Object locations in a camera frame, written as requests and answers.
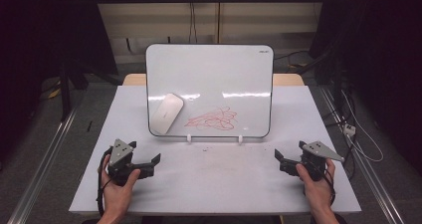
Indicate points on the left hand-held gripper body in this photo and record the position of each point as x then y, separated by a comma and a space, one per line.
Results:
121, 154

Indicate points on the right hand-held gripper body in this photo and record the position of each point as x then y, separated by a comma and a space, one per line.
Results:
316, 151

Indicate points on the white whiteboard eraser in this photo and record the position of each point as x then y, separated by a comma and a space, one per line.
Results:
167, 113

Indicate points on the person's right hand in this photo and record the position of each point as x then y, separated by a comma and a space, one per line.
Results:
320, 194

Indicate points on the person's left hand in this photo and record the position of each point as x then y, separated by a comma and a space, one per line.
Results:
116, 199

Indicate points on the white power strip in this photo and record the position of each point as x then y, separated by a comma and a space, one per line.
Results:
349, 129

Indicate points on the small black pen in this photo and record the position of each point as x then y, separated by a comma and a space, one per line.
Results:
89, 126

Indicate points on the white whiteboard foot clip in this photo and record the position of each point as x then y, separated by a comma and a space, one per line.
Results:
189, 138
240, 139

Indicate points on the white table cover sheet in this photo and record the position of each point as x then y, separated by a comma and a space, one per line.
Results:
212, 180

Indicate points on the black metal stand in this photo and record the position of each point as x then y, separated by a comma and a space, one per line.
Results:
65, 91

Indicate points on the white whiteboard with black rim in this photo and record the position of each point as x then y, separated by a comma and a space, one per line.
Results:
212, 74

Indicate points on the black curtain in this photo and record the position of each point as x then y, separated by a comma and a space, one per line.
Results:
40, 35
384, 51

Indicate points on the aluminium floor rail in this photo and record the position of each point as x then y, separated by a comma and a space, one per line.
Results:
368, 171
40, 171

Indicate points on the thin wooden wall strip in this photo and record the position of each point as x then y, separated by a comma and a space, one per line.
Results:
219, 15

